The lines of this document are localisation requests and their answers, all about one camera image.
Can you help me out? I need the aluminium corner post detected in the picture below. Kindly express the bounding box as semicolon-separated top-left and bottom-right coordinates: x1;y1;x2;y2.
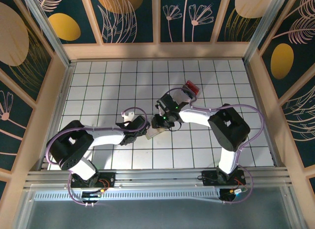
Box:
242;0;288;65
21;0;73;67

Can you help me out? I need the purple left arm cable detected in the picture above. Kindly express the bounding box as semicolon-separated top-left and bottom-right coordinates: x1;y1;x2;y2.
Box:
45;107;148;207

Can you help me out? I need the black logo card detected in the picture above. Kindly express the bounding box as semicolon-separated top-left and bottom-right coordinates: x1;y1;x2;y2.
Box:
183;85;195;98

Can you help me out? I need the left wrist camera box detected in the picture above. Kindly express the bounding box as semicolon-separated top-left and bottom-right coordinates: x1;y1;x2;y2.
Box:
122;111;136;123

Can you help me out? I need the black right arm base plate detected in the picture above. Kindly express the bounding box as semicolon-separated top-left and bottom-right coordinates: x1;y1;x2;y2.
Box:
201;169;247;187

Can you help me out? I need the small electronics board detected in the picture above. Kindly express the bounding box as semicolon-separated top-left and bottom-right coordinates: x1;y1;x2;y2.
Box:
221;188;249;202
82;189;103;202

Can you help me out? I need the aluminium cross rail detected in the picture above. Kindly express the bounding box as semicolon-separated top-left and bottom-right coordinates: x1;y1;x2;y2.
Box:
23;166;292;193

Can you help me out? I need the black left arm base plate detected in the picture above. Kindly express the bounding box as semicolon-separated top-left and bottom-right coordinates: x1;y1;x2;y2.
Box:
70;171;116;190

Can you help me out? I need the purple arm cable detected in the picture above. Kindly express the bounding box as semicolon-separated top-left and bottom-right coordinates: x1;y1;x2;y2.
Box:
45;107;148;207
162;87;265;205

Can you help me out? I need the glossy red card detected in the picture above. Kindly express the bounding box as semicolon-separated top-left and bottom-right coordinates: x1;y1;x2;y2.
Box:
186;80;200;95

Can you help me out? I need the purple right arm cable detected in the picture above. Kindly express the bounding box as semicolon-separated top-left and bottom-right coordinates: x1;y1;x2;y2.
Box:
162;87;265;205

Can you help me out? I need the slotted grey cable duct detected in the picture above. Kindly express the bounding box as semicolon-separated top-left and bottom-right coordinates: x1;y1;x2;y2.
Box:
34;191;222;202

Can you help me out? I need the aluminium side rail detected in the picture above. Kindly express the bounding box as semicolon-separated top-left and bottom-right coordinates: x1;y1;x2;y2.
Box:
246;61;283;167
40;63;74;170

